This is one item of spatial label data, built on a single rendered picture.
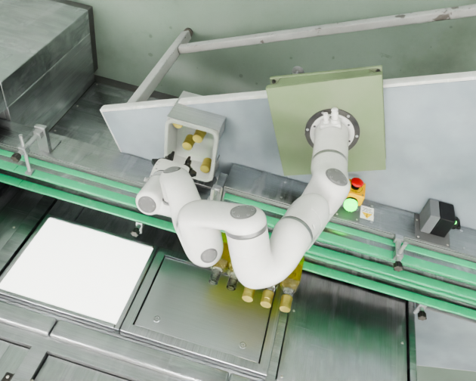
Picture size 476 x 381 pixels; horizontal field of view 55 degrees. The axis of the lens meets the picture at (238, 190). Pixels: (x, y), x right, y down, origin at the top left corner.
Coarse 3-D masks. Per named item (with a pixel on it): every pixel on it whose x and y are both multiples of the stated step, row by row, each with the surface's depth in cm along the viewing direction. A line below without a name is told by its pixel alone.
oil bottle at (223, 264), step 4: (224, 236) 151; (224, 240) 150; (224, 244) 149; (224, 248) 148; (228, 248) 148; (224, 252) 146; (228, 252) 147; (224, 256) 145; (228, 256) 146; (220, 260) 144; (224, 260) 144; (228, 260) 145; (216, 264) 144; (220, 264) 144; (224, 264) 144; (228, 264) 147; (212, 268) 145; (220, 268) 144; (224, 268) 144
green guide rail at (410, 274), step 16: (320, 240) 151; (336, 256) 148; (352, 256) 148; (368, 256) 150; (384, 272) 146; (400, 272) 147; (416, 272) 148; (432, 272) 148; (448, 288) 145; (464, 288) 146
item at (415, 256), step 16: (272, 208) 148; (272, 224) 143; (336, 224) 147; (336, 240) 142; (352, 240) 143; (368, 240) 145; (384, 240) 145; (384, 256) 141; (416, 256) 143; (432, 256) 143; (448, 256) 144; (448, 272) 140; (464, 272) 141
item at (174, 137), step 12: (168, 120) 141; (180, 120) 141; (168, 132) 145; (180, 132) 153; (192, 132) 151; (216, 132) 141; (168, 144) 149; (180, 144) 156; (204, 144) 154; (216, 144) 143; (180, 156) 160; (192, 156) 159; (204, 156) 157; (204, 180) 155
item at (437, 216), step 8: (432, 200) 147; (424, 208) 150; (432, 208) 144; (440, 208) 145; (448, 208) 145; (424, 216) 148; (432, 216) 142; (440, 216) 143; (448, 216) 143; (424, 224) 146; (432, 224) 144; (440, 224) 143; (448, 224) 143; (432, 232) 147; (440, 232) 146
